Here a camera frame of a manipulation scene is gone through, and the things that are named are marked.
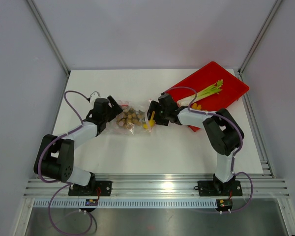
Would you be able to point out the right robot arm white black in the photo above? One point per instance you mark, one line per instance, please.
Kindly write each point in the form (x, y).
(224, 134)

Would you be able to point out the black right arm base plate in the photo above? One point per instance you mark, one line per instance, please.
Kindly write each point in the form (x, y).
(210, 188)

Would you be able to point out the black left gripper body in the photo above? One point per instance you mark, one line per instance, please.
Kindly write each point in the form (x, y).
(109, 115)

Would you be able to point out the aluminium frame post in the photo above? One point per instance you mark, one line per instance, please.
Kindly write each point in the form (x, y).
(260, 35)
(43, 27)

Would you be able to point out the fake brown grape bunch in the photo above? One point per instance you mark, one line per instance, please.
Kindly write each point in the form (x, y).
(130, 118)

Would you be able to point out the white slotted cable duct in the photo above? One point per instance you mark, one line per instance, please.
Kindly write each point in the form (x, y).
(127, 203)

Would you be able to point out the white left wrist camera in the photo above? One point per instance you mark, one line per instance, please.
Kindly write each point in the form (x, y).
(93, 96)

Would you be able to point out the aluminium frame post left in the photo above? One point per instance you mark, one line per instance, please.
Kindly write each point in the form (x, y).
(43, 27)

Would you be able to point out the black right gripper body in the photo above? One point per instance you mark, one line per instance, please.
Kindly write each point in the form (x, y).
(161, 115)

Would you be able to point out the yellow fake mango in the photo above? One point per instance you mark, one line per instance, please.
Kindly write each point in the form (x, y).
(149, 123)

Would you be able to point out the aluminium frame post right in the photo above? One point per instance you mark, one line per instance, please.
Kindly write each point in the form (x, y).
(260, 35)

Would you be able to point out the clear zip top bag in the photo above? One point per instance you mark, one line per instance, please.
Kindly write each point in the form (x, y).
(113, 128)

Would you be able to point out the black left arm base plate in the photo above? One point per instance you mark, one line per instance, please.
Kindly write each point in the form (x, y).
(99, 187)

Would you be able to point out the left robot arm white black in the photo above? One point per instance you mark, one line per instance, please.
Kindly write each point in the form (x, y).
(55, 159)

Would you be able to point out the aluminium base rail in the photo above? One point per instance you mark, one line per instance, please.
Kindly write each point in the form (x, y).
(166, 186)

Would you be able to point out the fake green onion stalk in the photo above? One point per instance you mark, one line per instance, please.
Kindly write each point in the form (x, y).
(208, 91)

